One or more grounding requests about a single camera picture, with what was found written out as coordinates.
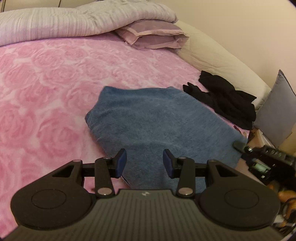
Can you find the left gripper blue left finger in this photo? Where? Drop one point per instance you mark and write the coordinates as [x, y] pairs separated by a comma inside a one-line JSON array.
[[107, 168]]

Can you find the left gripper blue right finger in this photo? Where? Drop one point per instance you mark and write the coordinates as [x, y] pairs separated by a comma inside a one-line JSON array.
[[182, 168]]

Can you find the blue denim jeans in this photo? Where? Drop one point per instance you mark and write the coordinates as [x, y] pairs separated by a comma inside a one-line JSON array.
[[147, 121]]

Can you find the grey-blue square cushion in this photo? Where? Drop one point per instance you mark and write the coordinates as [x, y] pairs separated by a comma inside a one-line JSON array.
[[276, 117]]

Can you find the black garment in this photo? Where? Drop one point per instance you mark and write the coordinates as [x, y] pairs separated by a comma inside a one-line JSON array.
[[234, 105]]

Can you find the pink rose bed blanket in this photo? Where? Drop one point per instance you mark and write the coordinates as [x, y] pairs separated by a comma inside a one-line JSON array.
[[47, 88]]

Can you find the mauve pillow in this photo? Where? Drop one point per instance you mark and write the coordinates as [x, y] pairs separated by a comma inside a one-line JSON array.
[[153, 34]]

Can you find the grey striped quilt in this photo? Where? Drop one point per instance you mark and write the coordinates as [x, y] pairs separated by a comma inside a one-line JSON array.
[[87, 20]]

